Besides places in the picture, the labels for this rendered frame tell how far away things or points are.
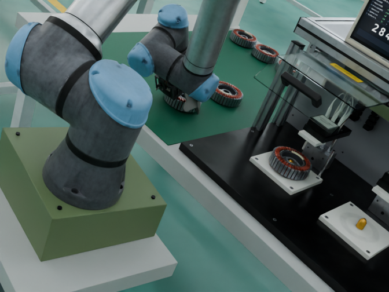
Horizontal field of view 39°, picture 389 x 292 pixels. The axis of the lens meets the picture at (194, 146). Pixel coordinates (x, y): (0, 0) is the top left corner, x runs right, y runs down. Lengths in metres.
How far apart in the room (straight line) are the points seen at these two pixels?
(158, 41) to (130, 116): 0.48
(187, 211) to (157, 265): 1.43
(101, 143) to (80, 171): 0.07
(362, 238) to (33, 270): 0.77
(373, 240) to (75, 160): 0.77
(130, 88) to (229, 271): 1.50
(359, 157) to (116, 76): 0.93
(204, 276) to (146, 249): 1.14
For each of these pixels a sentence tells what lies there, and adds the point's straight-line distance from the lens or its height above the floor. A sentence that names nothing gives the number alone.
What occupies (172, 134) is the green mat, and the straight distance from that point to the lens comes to 1.49.
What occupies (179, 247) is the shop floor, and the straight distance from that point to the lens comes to 2.31.
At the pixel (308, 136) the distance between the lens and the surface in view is 1.49.
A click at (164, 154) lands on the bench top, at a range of 1.43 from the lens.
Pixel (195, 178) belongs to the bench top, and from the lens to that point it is 1.36.
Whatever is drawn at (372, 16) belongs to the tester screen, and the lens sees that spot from 1.50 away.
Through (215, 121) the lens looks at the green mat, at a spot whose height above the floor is 0.75.
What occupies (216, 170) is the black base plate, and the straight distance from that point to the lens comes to 1.38.
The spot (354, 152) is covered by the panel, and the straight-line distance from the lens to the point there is 1.68.
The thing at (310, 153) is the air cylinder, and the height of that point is 0.80.
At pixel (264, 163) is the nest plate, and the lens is 1.48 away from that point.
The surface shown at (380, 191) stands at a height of 0.88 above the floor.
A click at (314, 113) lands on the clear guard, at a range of 1.26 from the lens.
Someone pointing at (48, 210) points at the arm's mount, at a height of 0.85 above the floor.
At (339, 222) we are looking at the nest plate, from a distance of 1.41.
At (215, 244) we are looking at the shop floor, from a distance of 2.41.
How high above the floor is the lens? 1.49
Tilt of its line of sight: 30 degrees down
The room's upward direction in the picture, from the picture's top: 22 degrees clockwise
